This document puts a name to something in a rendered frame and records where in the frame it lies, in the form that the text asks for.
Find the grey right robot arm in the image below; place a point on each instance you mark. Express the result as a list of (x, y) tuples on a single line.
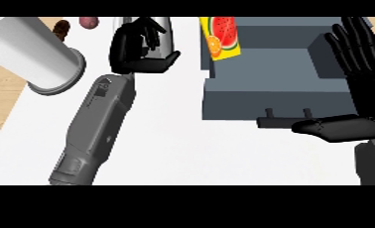
[(366, 162)]

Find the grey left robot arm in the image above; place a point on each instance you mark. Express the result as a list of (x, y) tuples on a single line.
[(99, 123)]

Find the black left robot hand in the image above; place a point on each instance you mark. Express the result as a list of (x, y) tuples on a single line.
[(127, 62)]

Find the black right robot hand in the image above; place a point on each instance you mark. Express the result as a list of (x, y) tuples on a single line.
[(359, 83)]

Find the yellow fruit juice carton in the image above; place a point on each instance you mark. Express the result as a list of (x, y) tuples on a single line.
[(222, 37)]

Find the brown oblong food item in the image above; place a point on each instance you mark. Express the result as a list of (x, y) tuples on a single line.
[(61, 29)]

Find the reddish round food item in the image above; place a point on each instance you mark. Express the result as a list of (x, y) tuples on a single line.
[(89, 22)]

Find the shiny metal cup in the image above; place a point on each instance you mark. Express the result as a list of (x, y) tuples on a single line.
[(163, 42)]

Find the grey open drawer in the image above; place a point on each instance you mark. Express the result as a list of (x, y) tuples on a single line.
[(273, 73)]

